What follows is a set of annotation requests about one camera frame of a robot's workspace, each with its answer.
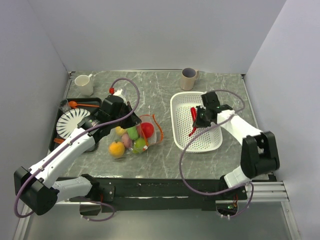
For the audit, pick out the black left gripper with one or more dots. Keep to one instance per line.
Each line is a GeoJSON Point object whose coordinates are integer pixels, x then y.
{"type": "Point", "coordinates": [133, 120]}

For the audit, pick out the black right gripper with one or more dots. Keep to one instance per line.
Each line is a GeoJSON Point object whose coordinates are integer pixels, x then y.
{"type": "Point", "coordinates": [199, 123]}

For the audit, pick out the red chili pepper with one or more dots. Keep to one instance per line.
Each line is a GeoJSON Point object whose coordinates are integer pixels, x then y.
{"type": "Point", "coordinates": [193, 112]}

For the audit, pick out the clear zip top bag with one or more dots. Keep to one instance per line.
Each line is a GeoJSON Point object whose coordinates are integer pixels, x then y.
{"type": "Point", "coordinates": [155, 139]}

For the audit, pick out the purple onion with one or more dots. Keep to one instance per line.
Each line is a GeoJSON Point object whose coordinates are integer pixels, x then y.
{"type": "Point", "coordinates": [127, 142]}

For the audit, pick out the red apple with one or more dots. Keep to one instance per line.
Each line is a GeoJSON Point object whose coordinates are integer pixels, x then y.
{"type": "Point", "coordinates": [146, 129]}

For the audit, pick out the orange peach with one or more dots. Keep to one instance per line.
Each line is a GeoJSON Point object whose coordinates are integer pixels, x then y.
{"type": "Point", "coordinates": [116, 149]}

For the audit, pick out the green pear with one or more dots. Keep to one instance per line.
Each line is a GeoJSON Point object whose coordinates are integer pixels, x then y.
{"type": "Point", "coordinates": [139, 145]}

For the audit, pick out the green bitter gourd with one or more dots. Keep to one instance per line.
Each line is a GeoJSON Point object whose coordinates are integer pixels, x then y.
{"type": "Point", "coordinates": [132, 133]}

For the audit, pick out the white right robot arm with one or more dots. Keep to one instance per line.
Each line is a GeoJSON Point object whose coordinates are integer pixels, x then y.
{"type": "Point", "coordinates": [259, 152]}

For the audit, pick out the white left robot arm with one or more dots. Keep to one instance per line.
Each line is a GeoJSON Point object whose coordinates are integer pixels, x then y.
{"type": "Point", "coordinates": [38, 186]}

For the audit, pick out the black tray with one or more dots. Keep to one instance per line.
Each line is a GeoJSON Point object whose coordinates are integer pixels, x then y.
{"type": "Point", "coordinates": [85, 100]}

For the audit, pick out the white mug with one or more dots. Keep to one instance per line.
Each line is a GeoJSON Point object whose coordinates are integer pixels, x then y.
{"type": "Point", "coordinates": [84, 84]}

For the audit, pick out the orange plastic spoon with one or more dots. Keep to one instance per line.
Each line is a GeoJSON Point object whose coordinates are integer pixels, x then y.
{"type": "Point", "coordinates": [74, 104]}

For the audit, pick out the beige mug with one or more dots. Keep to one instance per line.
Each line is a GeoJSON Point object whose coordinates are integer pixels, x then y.
{"type": "Point", "coordinates": [188, 78]}

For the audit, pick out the striped white plate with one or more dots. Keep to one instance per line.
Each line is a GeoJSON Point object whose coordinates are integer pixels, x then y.
{"type": "Point", "coordinates": [69, 121]}

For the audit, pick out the clear plastic cup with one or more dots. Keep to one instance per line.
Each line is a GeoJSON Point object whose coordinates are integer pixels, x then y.
{"type": "Point", "coordinates": [64, 106]}

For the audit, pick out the orange fork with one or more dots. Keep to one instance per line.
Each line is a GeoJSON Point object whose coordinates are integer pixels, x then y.
{"type": "Point", "coordinates": [58, 140]}

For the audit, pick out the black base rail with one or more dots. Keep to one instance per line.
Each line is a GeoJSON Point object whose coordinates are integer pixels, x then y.
{"type": "Point", "coordinates": [139, 194]}

